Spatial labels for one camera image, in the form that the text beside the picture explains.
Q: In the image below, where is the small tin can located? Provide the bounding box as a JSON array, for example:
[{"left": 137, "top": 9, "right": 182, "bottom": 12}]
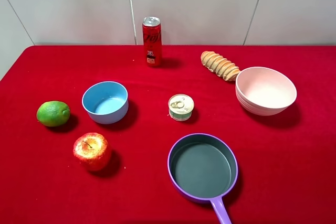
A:
[{"left": 168, "top": 94, "right": 194, "bottom": 122}]

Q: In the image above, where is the ridged bread roll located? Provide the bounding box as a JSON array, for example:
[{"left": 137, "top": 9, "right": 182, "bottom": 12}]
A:
[{"left": 201, "top": 51, "right": 240, "bottom": 82}]

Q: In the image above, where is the blue bowl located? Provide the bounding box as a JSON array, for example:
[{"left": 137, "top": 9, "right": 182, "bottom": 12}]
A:
[{"left": 82, "top": 81, "right": 129, "bottom": 124}]

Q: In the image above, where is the red soda can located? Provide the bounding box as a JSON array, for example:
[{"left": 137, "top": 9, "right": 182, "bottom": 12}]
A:
[{"left": 142, "top": 17, "right": 162, "bottom": 67}]

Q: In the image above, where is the purple frying pan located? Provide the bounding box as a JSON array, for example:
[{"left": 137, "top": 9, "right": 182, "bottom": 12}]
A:
[{"left": 167, "top": 133, "right": 238, "bottom": 223}]

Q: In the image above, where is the red yellow apple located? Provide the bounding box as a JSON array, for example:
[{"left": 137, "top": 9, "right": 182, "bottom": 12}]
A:
[{"left": 73, "top": 133, "right": 112, "bottom": 172}]

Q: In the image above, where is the pink bowl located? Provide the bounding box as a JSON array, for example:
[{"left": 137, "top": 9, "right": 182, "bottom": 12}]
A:
[{"left": 235, "top": 67, "right": 297, "bottom": 116}]

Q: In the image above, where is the green lime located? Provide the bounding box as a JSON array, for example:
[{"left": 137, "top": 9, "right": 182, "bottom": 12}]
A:
[{"left": 36, "top": 101, "right": 70, "bottom": 127}]

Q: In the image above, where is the red tablecloth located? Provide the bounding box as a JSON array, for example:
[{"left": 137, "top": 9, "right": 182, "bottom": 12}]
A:
[{"left": 1, "top": 46, "right": 335, "bottom": 223}]

